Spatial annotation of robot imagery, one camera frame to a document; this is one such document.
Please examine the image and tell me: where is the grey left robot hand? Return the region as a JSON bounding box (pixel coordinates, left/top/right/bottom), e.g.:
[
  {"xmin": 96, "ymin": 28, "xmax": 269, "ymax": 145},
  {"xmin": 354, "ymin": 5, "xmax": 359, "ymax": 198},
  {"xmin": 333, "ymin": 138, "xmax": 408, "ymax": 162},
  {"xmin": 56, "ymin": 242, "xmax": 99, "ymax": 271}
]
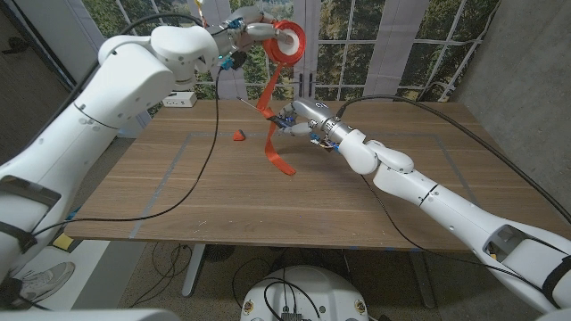
[{"xmin": 209, "ymin": 6, "xmax": 296, "ymax": 57}]

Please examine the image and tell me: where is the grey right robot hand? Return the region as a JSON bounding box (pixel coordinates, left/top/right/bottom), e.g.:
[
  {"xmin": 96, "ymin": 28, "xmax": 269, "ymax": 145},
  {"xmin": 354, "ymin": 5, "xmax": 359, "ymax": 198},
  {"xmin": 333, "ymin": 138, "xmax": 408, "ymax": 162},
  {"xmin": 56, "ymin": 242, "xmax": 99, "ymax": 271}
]
[{"xmin": 278, "ymin": 98, "xmax": 354, "ymax": 144}]

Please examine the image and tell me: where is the blue black handled screwdriver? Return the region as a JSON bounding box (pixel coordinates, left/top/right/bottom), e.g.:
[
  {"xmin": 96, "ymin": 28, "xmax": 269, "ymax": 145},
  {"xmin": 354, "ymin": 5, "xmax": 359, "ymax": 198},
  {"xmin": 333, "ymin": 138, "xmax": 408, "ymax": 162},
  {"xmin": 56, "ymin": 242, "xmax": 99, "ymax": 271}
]
[{"xmin": 236, "ymin": 96, "xmax": 296, "ymax": 131}]

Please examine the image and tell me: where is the orange ribbon roll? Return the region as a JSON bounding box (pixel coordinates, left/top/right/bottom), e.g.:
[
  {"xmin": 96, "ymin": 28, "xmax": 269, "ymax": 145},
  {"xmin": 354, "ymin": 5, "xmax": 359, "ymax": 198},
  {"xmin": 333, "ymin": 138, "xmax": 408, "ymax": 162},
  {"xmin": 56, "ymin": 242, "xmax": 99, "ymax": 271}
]
[{"xmin": 255, "ymin": 19, "xmax": 308, "ymax": 177}]

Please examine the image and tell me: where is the printed window backdrop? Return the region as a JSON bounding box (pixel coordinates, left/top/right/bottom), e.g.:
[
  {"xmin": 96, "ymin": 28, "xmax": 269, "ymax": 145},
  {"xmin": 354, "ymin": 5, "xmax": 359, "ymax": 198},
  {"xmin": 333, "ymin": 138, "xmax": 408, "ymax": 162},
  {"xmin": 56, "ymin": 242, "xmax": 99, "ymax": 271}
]
[{"xmin": 82, "ymin": 0, "xmax": 501, "ymax": 118}]

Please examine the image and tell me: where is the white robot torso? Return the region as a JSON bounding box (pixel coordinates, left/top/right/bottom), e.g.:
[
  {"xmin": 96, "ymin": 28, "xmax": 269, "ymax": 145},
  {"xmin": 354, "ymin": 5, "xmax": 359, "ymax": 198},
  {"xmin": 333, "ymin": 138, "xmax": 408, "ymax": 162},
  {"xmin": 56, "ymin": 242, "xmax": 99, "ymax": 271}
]
[{"xmin": 240, "ymin": 266, "xmax": 370, "ymax": 321}]

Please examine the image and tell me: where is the grey table leg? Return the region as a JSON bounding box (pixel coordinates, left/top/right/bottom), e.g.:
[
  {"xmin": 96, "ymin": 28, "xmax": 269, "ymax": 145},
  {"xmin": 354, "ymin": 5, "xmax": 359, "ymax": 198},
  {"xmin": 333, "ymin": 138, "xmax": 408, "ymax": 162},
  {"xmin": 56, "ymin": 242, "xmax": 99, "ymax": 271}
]
[{"xmin": 408, "ymin": 249, "xmax": 437, "ymax": 309}]

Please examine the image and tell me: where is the white table leg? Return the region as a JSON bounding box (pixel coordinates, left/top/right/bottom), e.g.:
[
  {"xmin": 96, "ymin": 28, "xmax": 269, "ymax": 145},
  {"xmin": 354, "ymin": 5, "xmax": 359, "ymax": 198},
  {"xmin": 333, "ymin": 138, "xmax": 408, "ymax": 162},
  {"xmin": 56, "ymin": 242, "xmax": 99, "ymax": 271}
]
[{"xmin": 181, "ymin": 243, "xmax": 208, "ymax": 298}]

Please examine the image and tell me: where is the dark grey door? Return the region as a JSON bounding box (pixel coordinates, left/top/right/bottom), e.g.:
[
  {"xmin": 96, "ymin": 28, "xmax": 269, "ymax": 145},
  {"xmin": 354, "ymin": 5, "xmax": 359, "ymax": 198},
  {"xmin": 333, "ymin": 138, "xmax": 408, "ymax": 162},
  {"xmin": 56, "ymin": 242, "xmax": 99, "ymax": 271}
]
[{"xmin": 0, "ymin": 8, "xmax": 78, "ymax": 167}]

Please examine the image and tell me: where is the yellow teal foam mat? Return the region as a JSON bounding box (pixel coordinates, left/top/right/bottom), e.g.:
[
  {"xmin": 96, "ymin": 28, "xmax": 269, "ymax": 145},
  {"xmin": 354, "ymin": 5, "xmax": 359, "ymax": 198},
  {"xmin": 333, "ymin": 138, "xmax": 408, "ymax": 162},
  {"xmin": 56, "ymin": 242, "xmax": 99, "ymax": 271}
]
[{"xmin": 51, "ymin": 206, "xmax": 82, "ymax": 251}]

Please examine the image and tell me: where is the grey sneaker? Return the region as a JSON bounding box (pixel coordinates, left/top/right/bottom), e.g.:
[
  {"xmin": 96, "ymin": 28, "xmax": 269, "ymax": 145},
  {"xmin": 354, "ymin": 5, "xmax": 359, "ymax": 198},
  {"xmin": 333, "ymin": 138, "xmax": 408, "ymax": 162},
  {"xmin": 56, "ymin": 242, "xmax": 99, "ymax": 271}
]
[{"xmin": 16, "ymin": 261, "xmax": 77, "ymax": 305}]

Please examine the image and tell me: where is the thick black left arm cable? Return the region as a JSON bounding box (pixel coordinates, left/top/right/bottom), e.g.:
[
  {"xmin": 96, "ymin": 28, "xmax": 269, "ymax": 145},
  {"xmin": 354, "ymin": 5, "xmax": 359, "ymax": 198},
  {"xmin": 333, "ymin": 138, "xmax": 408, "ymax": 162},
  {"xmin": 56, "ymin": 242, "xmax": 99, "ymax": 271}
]
[{"xmin": 70, "ymin": 12, "xmax": 207, "ymax": 97}]

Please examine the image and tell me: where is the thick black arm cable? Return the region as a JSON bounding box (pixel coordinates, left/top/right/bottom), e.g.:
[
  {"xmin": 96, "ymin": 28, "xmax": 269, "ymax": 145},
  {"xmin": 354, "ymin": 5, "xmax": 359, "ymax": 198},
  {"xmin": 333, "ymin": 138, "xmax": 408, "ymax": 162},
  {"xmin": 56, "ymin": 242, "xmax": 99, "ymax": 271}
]
[
  {"xmin": 334, "ymin": 94, "xmax": 571, "ymax": 225},
  {"xmin": 70, "ymin": 12, "xmax": 207, "ymax": 97}
]

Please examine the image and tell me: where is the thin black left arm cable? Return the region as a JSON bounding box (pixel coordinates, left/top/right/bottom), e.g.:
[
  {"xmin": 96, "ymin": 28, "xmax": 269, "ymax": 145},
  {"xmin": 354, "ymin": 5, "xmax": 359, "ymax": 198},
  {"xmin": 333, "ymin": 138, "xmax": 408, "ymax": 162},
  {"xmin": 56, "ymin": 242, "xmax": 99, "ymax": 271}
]
[{"xmin": 29, "ymin": 65, "xmax": 225, "ymax": 238}]

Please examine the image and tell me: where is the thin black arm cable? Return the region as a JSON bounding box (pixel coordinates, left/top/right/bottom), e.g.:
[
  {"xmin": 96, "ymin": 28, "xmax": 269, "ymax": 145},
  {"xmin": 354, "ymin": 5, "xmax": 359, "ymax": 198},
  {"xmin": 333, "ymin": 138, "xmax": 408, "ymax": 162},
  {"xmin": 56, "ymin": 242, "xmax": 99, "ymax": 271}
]
[
  {"xmin": 29, "ymin": 65, "xmax": 225, "ymax": 238},
  {"xmin": 360, "ymin": 172, "xmax": 550, "ymax": 296}
]

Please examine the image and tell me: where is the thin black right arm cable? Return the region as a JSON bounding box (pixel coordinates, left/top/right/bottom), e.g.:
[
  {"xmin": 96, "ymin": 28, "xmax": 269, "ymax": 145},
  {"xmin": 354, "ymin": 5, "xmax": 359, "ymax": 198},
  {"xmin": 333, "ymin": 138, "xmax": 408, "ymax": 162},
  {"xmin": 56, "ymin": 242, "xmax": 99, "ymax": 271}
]
[{"xmin": 360, "ymin": 172, "xmax": 550, "ymax": 296}]

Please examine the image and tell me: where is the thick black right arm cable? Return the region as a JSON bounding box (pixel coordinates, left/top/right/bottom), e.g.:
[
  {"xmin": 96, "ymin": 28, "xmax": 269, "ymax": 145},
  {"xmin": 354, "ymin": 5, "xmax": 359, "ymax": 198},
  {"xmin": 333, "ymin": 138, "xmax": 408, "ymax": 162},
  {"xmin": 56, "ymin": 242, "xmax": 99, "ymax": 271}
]
[{"xmin": 334, "ymin": 94, "xmax": 571, "ymax": 225}]

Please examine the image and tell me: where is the black torso cable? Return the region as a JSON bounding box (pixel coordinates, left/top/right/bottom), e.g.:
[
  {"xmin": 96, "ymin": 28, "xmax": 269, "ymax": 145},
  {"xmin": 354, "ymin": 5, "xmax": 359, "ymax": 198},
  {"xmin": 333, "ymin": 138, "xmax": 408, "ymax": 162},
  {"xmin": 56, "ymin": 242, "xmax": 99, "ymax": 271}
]
[{"xmin": 262, "ymin": 267, "xmax": 323, "ymax": 321}]

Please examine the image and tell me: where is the black floor cable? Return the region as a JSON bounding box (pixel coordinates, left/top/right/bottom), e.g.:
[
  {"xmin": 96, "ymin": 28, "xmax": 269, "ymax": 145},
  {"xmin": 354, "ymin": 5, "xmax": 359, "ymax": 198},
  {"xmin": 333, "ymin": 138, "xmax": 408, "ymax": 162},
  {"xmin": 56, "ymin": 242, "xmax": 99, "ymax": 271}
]
[{"xmin": 128, "ymin": 243, "xmax": 289, "ymax": 320}]

